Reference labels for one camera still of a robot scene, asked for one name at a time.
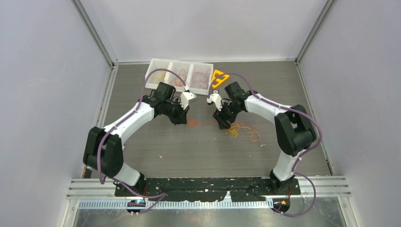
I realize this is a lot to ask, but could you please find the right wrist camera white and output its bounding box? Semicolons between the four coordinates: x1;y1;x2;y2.
206;93;223;111

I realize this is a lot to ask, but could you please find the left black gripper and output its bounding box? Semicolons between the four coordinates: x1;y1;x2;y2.
164;98;190;126

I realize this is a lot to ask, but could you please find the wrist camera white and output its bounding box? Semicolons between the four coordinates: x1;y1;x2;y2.
180;90;197;110
206;93;223;111

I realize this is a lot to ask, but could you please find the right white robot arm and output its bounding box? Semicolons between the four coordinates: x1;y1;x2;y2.
207;82;317;194

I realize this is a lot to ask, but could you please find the thin red cable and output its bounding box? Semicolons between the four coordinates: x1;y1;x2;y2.
191;69;212;91

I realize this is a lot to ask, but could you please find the yellow triangular plastic frame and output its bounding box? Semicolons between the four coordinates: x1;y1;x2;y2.
211;70;230;89

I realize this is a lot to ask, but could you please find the white three-compartment bin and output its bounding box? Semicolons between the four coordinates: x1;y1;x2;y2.
145;58;214;95

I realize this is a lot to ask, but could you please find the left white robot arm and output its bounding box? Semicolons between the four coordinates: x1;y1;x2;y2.
83;82;196;196

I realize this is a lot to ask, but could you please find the orange red cable pile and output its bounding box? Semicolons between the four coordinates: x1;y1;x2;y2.
187;119;261;142

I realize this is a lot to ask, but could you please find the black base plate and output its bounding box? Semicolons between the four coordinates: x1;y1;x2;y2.
114;177;301;202

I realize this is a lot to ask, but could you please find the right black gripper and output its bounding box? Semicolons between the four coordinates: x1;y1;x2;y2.
213;99;243;130

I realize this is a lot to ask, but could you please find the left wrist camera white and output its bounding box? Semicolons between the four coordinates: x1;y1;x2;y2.
180;90;197;110

